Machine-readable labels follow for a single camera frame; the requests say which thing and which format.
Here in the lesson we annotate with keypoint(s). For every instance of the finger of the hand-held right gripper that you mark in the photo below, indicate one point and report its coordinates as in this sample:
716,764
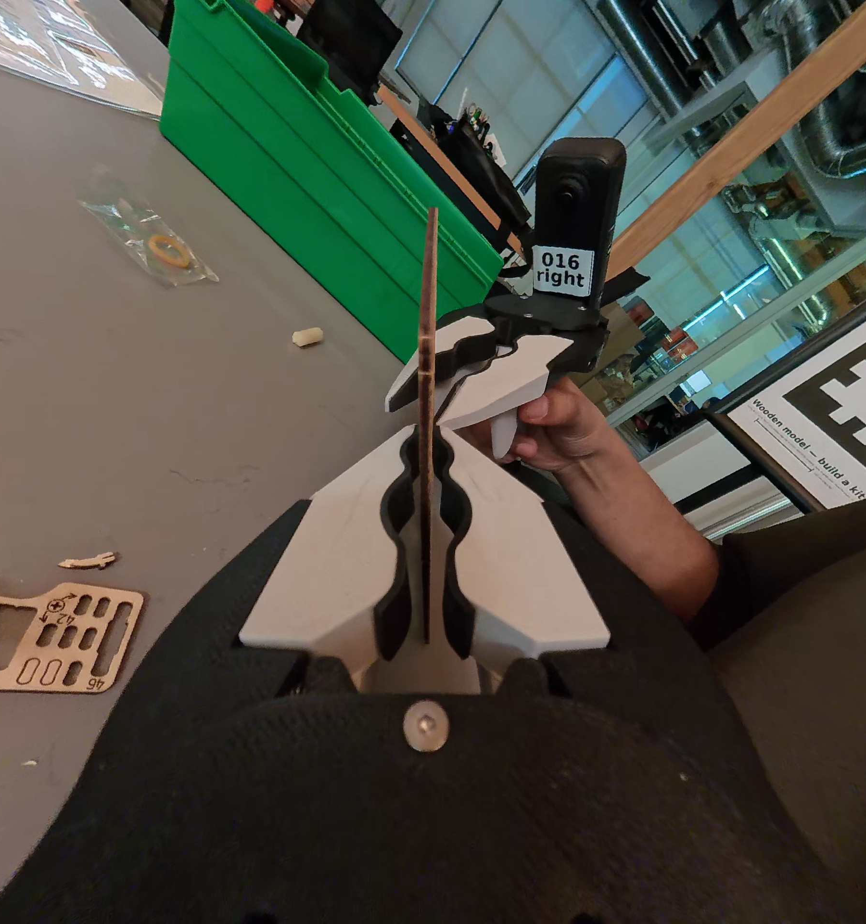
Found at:
404,390
519,375

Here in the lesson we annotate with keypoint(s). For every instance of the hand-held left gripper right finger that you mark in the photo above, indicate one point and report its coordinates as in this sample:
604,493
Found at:
527,577

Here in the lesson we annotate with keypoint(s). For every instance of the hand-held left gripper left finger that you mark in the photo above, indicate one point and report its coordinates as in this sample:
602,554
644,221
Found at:
310,577

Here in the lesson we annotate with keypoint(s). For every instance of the wooden sheet with gear holes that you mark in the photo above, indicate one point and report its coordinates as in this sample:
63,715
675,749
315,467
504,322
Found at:
427,289

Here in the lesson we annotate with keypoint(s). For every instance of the person's right forearm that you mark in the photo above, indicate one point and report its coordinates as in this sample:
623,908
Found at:
642,534

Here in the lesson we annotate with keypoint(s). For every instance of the grey desk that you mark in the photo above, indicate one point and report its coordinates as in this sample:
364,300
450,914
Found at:
187,397

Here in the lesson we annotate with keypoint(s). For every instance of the person's right hand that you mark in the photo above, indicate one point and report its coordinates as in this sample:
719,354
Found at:
570,433

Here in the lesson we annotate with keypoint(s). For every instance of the small white peg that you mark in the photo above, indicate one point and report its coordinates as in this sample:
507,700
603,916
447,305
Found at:
307,337

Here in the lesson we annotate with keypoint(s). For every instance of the black organizer with pens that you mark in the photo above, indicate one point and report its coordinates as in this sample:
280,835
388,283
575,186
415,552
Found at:
476,180

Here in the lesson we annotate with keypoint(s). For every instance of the tiny wooden scrap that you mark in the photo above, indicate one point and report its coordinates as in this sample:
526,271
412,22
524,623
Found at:
86,561

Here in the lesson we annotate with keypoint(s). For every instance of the wooden beam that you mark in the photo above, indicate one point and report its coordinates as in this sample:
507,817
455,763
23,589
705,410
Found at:
729,151

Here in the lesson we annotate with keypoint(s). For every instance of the small wooden keypad-shaped sheet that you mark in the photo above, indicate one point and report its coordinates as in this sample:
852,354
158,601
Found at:
63,615

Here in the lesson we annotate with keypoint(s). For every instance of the small bag with rubber bands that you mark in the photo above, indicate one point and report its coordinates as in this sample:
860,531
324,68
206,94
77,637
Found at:
166,249

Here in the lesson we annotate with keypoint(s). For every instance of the green plastic bin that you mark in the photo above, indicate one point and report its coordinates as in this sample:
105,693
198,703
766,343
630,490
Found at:
274,144

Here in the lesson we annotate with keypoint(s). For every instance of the framed marker sign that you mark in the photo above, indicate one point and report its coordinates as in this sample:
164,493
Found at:
801,433

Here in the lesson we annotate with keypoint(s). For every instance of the person's dark clothing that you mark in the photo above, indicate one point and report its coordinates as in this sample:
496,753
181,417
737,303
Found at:
801,686

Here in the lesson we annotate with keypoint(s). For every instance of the silver ventilation ducts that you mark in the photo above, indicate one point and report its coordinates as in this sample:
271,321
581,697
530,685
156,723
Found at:
837,130

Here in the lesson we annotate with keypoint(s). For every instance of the clear plastic wrapper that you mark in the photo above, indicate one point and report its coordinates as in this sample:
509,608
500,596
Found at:
43,43

